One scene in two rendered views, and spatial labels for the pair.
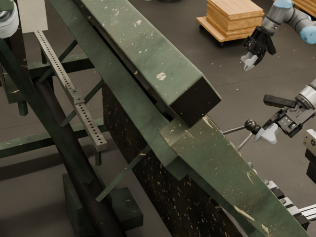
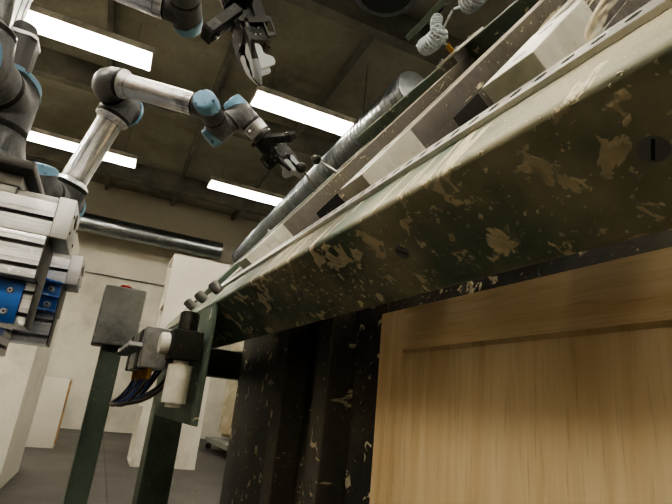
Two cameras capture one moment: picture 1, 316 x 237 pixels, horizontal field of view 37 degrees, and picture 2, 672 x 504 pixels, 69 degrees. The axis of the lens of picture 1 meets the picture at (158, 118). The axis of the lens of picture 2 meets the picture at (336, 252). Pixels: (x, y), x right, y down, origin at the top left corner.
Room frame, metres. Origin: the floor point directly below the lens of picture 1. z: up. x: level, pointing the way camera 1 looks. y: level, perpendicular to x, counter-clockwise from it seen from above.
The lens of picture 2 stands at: (2.84, -0.20, 0.61)
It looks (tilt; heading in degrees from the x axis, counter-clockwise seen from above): 18 degrees up; 180
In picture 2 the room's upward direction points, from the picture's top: 6 degrees clockwise
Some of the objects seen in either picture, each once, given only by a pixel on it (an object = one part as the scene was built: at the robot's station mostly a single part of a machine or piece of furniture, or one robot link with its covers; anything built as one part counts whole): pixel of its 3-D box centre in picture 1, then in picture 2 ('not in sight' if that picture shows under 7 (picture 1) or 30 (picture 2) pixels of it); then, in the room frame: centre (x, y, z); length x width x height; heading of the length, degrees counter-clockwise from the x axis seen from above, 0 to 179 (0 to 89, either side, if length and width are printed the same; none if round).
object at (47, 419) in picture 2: not in sight; (33, 409); (-3.00, -3.29, 0.36); 0.58 x 0.45 x 0.72; 112
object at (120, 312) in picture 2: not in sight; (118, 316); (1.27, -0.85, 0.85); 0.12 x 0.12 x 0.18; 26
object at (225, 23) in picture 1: (228, 19); not in sight; (4.93, -0.76, 0.20); 0.61 x 0.51 x 0.40; 22
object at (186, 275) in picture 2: not in sight; (180, 358); (-2.48, -1.67, 1.03); 0.60 x 0.58 x 2.05; 22
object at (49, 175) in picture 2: not in sight; (35, 184); (1.41, -1.14, 1.20); 0.13 x 0.12 x 0.14; 174
